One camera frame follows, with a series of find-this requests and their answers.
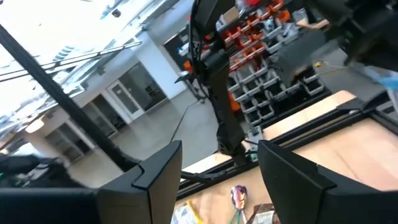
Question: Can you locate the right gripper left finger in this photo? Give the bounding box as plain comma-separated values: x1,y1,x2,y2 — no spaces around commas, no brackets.
95,139,183,224

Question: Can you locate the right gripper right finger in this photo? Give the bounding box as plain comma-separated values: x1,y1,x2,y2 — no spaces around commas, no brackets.
257,139,346,224

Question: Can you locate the brown snack bar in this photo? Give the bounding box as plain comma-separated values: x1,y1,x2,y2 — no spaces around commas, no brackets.
245,203,280,224

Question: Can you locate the shelf with orange grey bins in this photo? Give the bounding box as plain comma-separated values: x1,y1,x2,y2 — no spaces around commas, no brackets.
198,0,333,125

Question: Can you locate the iridescent spoon teal handle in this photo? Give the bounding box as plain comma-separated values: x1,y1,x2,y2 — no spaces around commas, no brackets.
228,185,249,224

